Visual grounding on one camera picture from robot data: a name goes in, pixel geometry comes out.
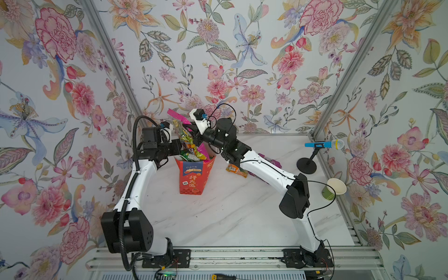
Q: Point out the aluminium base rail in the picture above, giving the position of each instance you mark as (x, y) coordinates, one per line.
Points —
(251, 258)

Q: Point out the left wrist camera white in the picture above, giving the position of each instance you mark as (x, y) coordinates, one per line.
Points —
(166, 129)

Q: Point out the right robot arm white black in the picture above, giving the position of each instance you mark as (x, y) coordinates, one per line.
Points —
(293, 188)

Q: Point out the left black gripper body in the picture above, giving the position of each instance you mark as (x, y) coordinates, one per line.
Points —
(168, 149)

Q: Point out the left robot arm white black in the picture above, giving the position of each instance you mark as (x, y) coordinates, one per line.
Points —
(126, 228)

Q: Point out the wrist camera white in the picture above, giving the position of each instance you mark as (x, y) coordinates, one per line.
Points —
(200, 119)
(166, 129)

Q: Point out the large pink candy bag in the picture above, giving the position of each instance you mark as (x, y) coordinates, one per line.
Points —
(190, 152)

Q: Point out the yellow black screwdriver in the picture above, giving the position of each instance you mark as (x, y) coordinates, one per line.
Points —
(224, 277)

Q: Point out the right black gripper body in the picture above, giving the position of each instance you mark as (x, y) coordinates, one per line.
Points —
(214, 139)

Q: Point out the magenta grape snack bag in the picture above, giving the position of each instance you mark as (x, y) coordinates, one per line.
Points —
(265, 171)

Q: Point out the green paper cup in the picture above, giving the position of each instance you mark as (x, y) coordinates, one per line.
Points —
(334, 187)

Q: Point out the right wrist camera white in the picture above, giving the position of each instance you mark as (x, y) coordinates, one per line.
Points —
(200, 119)

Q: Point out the orange snack pack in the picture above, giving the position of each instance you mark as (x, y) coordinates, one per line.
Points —
(236, 170)

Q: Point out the red white paper bag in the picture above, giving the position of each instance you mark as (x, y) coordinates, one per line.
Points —
(193, 176)

